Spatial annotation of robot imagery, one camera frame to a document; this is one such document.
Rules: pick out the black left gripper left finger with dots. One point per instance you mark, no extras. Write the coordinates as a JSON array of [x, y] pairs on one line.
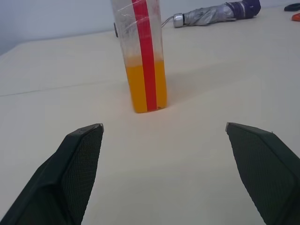
[[70, 168]]

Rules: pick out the folded silver purple umbrella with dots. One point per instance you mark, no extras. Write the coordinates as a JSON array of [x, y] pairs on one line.
[[211, 16]]

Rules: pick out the plastic bottle with orange liquid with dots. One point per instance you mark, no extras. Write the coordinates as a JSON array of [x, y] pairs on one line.
[[138, 82]]

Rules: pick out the orange hacksaw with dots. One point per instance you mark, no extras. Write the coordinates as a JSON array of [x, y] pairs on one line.
[[296, 17]]

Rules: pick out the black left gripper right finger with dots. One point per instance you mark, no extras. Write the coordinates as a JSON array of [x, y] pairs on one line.
[[264, 164]]

